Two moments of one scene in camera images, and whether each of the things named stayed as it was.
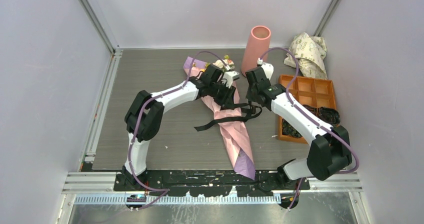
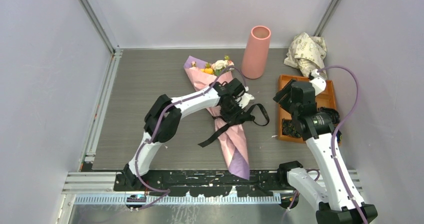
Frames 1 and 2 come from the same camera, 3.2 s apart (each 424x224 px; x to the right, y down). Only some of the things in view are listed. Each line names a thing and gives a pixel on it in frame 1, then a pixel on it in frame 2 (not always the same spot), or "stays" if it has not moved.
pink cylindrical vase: [258, 43] stays
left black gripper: [228, 96] → [238, 110]
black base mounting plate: [211, 183] stays
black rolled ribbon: [330, 115] stays
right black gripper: [249, 94] → [283, 102]
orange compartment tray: [306, 91] stays
